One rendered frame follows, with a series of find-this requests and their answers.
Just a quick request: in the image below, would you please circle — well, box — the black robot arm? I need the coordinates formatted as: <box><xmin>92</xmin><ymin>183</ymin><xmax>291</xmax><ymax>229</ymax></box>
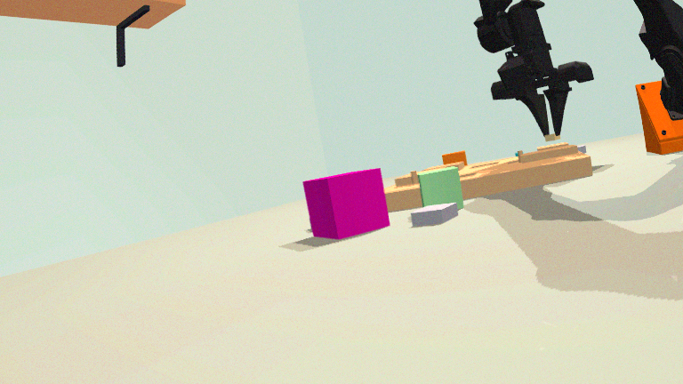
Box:
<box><xmin>473</xmin><ymin>0</ymin><xmax>683</xmax><ymax>121</ymax></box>

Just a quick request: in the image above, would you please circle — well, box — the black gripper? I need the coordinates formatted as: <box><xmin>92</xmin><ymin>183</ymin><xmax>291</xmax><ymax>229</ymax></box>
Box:
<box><xmin>491</xmin><ymin>35</ymin><xmax>594</xmax><ymax>138</ymax></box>

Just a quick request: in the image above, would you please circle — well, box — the magenta cube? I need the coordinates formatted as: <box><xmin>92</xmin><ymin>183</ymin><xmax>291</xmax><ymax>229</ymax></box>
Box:
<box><xmin>302</xmin><ymin>168</ymin><xmax>390</xmax><ymax>239</ymax></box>

